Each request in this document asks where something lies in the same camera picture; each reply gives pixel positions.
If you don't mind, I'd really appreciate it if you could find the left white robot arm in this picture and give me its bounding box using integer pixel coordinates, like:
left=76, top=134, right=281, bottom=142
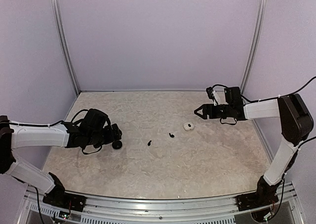
left=0, top=109, right=122, bottom=207

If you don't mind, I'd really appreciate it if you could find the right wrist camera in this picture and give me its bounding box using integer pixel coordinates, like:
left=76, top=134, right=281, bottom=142
left=206, top=87, right=220, bottom=106

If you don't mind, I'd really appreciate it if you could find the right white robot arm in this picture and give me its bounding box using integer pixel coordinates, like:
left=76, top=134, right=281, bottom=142
left=194, top=87, right=314, bottom=210

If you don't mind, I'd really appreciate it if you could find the front aluminium rail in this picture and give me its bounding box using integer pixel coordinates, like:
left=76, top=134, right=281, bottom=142
left=14, top=183, right=306, bottom=224

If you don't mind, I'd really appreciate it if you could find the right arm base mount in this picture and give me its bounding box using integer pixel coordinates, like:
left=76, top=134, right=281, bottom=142
left=236, top=176, right=281, bottom=211

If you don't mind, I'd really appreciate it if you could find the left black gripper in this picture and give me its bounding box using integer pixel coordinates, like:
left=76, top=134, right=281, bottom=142
left=87, top=123, right=121, bottom=148

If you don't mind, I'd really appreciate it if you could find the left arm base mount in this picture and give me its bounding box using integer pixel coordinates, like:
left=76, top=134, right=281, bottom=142
left=43, top=172, right=86, bottom=212

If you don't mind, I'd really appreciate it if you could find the right aluminium frame post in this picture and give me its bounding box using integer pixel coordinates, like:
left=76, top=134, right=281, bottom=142
left=241, top=0, right=267, bottom=93

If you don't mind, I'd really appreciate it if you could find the black round charging case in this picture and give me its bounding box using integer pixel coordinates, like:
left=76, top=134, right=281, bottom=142
left=112, top=141, right=122, bottom=150

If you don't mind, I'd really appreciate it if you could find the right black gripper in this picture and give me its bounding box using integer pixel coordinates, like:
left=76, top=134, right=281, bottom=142
left=195, top=103, right=234, bottom=119

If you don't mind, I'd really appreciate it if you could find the white earbud charging case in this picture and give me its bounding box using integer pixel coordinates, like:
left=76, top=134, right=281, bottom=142
left=183, top=122, right=195, bottom=131

